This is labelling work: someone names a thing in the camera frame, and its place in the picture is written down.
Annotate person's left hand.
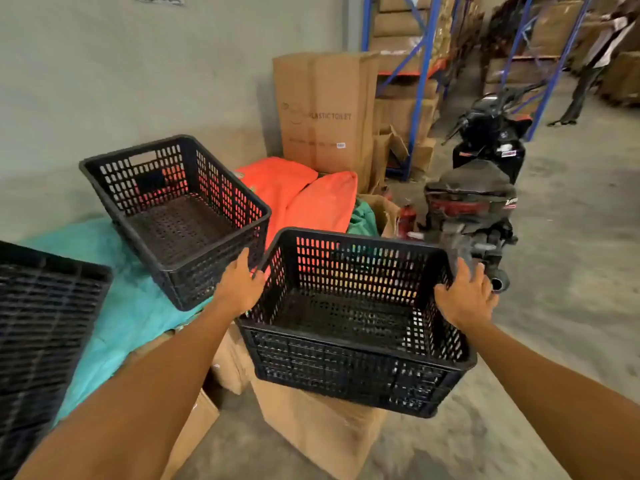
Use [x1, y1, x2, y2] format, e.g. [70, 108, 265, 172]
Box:
[212, 248, 269, 321]

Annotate person's right hand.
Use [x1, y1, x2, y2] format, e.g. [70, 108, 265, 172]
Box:
[433, 258, 500, 331]

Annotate black plastic crate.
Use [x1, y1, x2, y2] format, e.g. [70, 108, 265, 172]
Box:
[235, 227, 479, 419]
[0, 240, 113, 480]
[79, 134, 273, 312]

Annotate person's right forearm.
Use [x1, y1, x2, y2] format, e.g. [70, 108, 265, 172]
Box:
[459, 317, 640, 480]

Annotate person's left forearm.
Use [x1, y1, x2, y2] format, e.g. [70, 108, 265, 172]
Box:
[15, 297, 241, 480]

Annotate orange rolled fabric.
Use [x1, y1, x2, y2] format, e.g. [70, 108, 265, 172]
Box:
[235, 157, 319, 245]

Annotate black motor scooter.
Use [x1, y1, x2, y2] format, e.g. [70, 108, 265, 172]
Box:
[423, 78, 549, 295]

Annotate open cardboard box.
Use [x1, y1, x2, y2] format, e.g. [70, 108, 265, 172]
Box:
[357, 193, 402, 239]

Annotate teal woven sack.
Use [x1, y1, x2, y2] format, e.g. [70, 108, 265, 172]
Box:
[19, 217, 211, 425]

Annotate green fabric bundle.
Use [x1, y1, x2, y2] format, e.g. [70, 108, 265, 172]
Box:
[347, 199, 381, 238]

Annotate large plain cardboard box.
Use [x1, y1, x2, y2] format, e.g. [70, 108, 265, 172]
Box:
[249, 374, 389, 480]

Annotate open flapped cardboard boxes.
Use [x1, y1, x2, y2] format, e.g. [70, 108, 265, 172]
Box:
[372, 125, 436, 191]

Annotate tall printed cardboard box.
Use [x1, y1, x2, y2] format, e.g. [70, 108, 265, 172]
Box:
[272, 51, 379, 193]

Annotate blue metal shelving rack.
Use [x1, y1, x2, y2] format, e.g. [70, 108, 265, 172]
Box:
[499, 0, 596, 143]
[361, 0, 451, 181]

